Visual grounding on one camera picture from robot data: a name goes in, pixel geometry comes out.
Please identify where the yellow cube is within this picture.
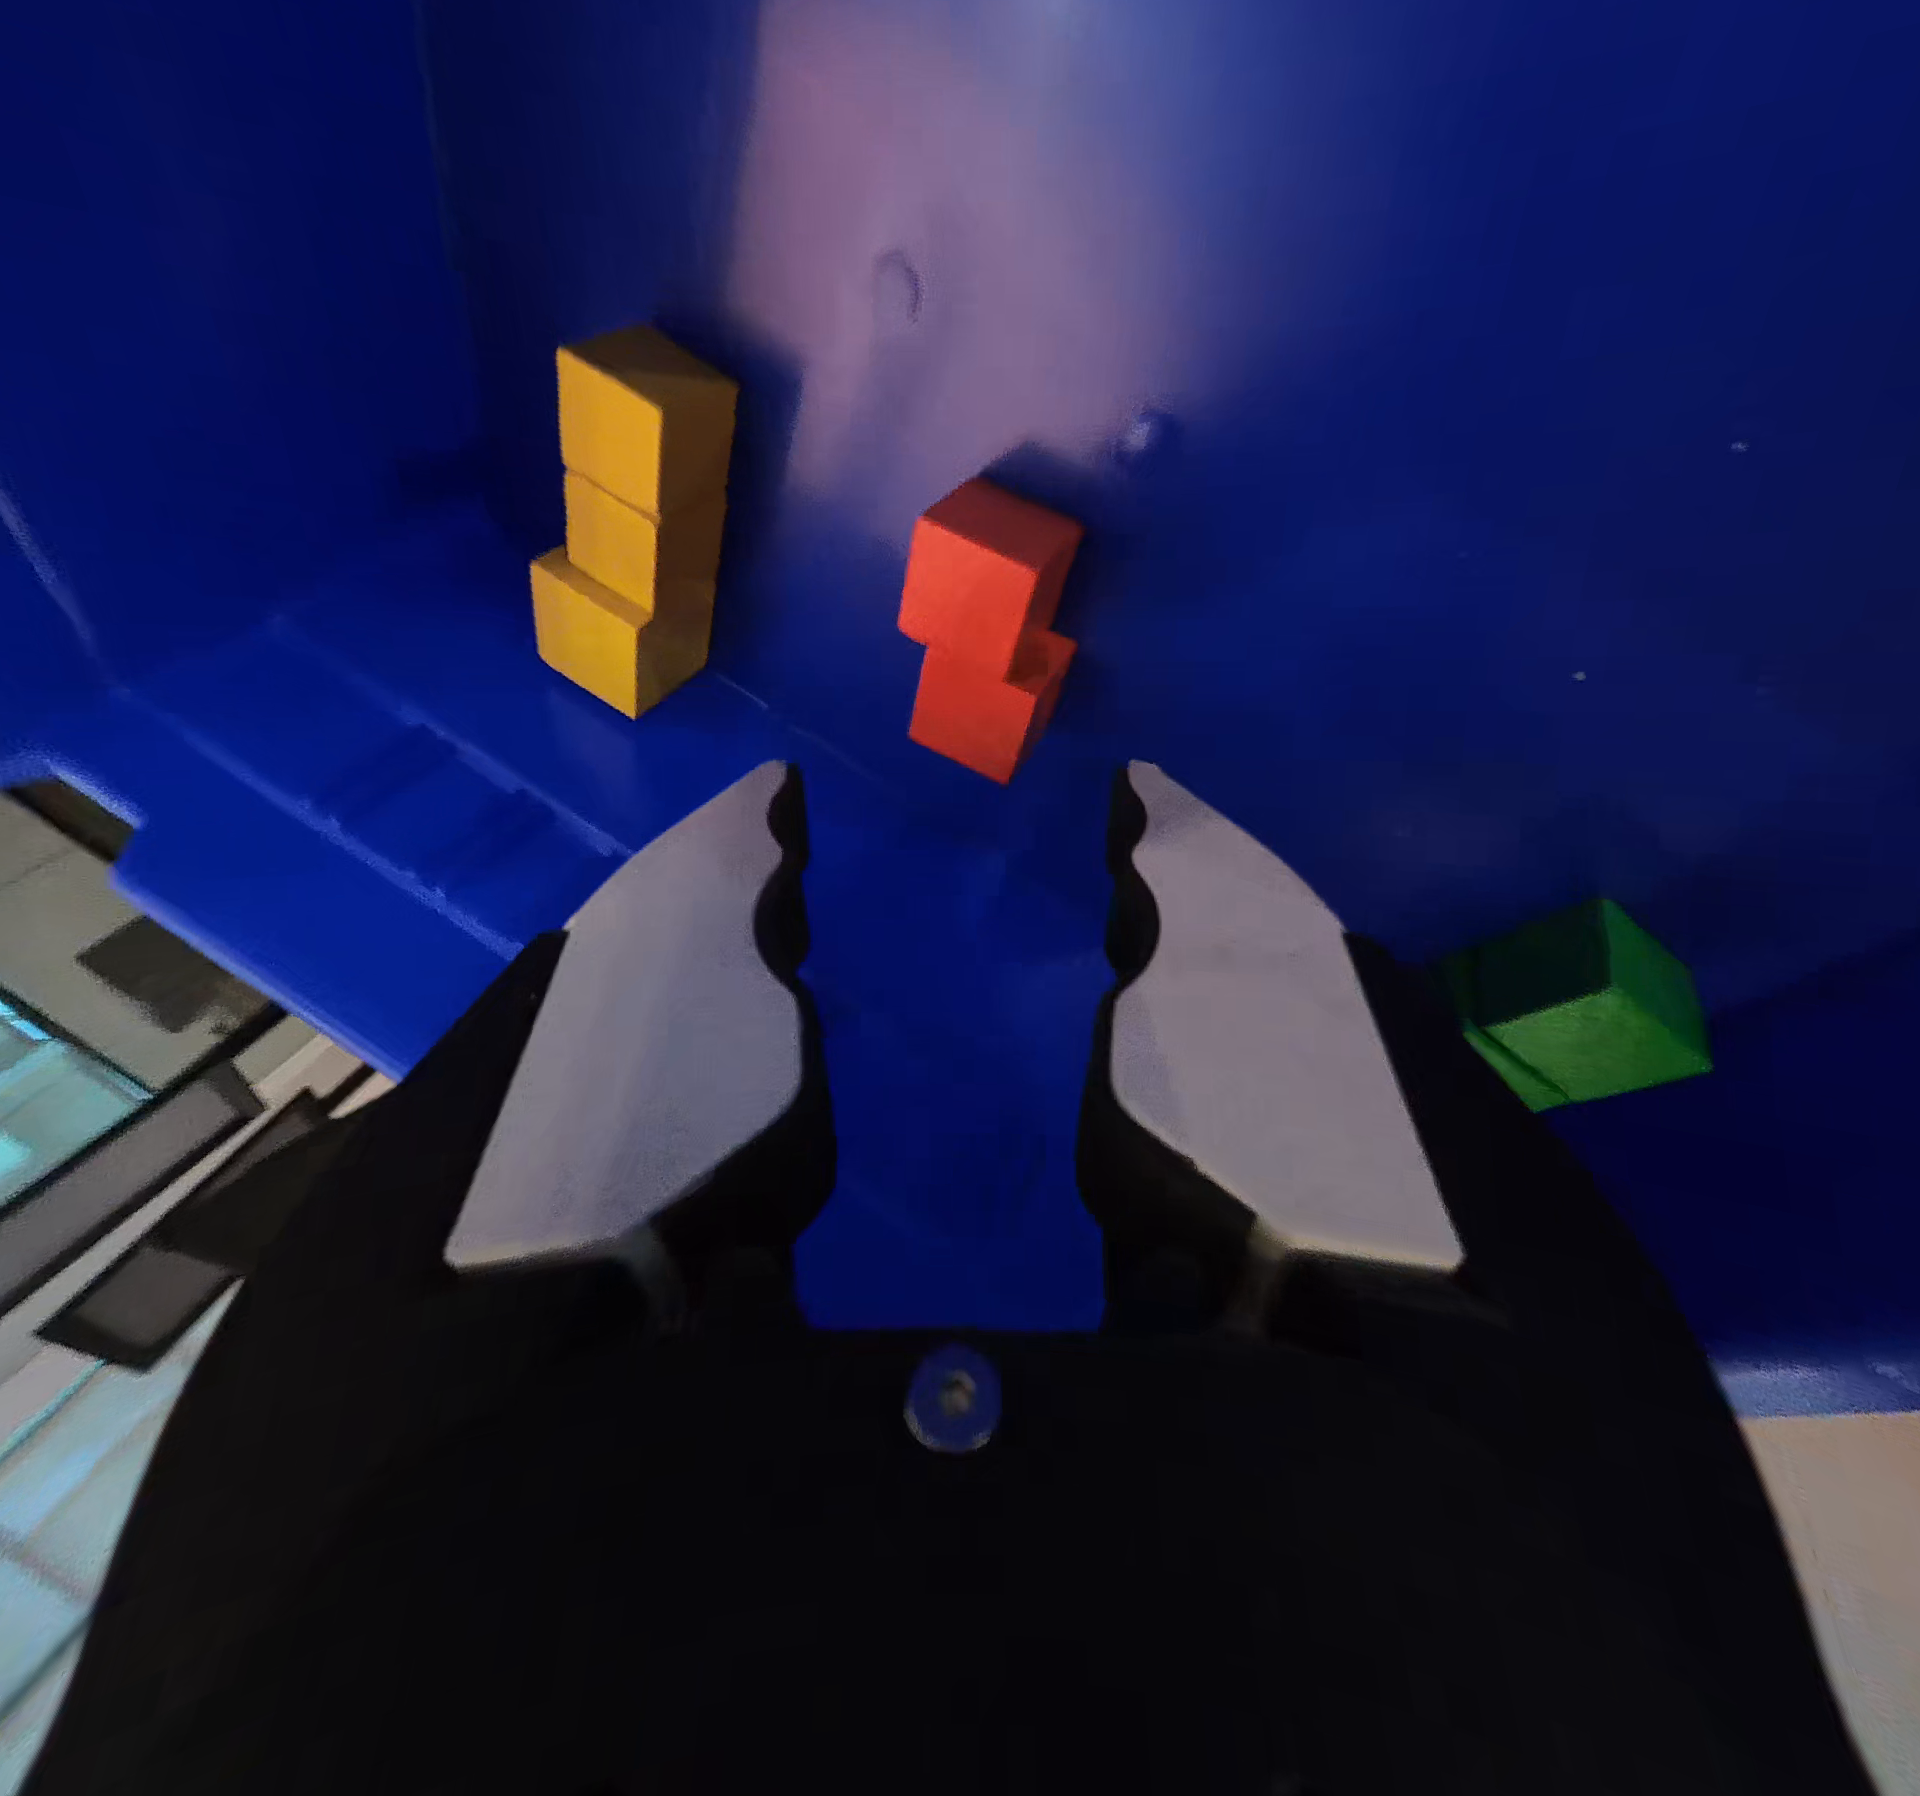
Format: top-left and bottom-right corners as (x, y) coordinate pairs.
(561, 468), (729, 620)
(554, 322), (739, 516)
(528, 547), (720, 723)

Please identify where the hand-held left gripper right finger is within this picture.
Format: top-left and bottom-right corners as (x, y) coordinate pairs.
(1075, 759), (1467, 1334)

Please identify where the blue plastic bin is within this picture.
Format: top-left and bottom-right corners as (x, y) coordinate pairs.
(0, 0), (1920, 1416)

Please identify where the red cube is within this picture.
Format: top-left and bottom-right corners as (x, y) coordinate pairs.
(906, 626), (1080, 788)
(895, 477), (1085, 680)

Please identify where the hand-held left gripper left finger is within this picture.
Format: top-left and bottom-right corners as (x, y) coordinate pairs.
(442, 759), (840, 1327)

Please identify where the green cube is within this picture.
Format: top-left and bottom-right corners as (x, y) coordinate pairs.
(1441, 898), (1715, 1115)

